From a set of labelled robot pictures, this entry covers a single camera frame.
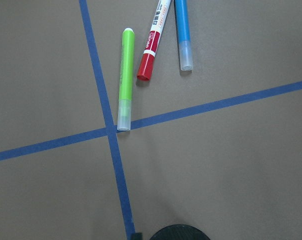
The blue marker pen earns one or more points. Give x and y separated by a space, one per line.
183 35

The green highlighter pen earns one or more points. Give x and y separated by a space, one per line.
126 80

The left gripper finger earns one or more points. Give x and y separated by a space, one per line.
136 236

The red and white marker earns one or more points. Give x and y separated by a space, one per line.
146 66

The black mesh pen holder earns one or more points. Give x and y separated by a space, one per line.
179 232

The brown paper table mat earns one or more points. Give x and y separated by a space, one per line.
218 148

